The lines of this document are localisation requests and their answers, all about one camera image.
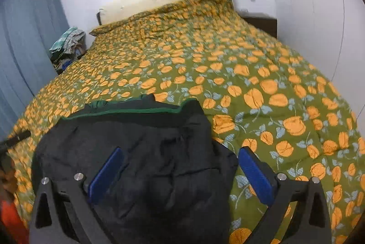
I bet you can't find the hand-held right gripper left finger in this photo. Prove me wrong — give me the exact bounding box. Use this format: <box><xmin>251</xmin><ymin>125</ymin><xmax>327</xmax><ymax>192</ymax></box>
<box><xmin>29</xmin><ymin>147</ymin><xmax>126</xmax><ymax>244</ymax></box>

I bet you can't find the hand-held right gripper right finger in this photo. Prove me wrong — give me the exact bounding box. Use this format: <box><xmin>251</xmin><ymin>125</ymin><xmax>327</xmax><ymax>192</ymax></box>
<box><xmin>238</xmin><ymin>147</ymin><xmax>333</xmax><ymax>244</ymax></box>

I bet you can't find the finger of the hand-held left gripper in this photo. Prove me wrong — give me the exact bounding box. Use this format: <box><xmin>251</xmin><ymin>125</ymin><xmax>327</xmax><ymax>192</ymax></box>
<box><xmin>0</xmin><ymin>130</ymin><xmax>31</xmax><ymax>149</ymax></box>

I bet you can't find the black padded jacket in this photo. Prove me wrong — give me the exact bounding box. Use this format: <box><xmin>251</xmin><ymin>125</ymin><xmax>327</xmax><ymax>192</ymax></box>
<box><xmin>31</xmin><ymin>93</ymin><xmax>239</xmax><ymax>244</ymax></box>

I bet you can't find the pile of clothes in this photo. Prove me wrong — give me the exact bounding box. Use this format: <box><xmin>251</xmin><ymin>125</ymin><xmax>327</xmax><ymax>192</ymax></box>
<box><xmin>49</xmin><ymin>27</ymin><xmax>87</xmax><ymax>75</ymax></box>

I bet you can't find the person's left hand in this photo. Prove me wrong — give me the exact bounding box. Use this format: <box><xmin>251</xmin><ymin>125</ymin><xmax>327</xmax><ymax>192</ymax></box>
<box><xmin>0</xmin><ymin>168</ymin><xmax>19</xmax><ymax>196</ymax></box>

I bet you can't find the orange fleece blanket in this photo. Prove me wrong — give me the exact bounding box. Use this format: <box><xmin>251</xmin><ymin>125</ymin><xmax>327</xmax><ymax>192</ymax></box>
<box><xmin>0</xmin><ymin>200</ymin><xmax>30</xmax><ymax>244</ymax></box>

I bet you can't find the blue curtain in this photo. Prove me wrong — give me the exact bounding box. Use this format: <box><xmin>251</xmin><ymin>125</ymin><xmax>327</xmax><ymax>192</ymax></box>
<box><xmin>0</xmin><ymin>0</ymin><xmax>70</xmax><ymax>142</ymax></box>

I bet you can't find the green orange floral bedspread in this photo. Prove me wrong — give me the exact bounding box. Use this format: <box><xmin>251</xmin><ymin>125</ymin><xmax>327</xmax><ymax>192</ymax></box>
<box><xmin>7</xmin><ymin>0</ymin><xmax>365</xmax><ymax>244</ymax></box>

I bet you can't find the dark wooden nightstand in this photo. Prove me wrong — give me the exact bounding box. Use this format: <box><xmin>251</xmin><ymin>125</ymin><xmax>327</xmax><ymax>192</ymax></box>
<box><xmin>241</xmin><ymin>16</ymin><xmax>278</xmax><ymax>39</ymax></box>

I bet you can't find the white wardrobe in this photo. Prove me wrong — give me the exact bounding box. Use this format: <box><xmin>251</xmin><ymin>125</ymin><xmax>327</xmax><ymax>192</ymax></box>
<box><xmin>262</xmin><ymin>0</ymin><xmax>365</xmax><ymax>108</ymax></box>

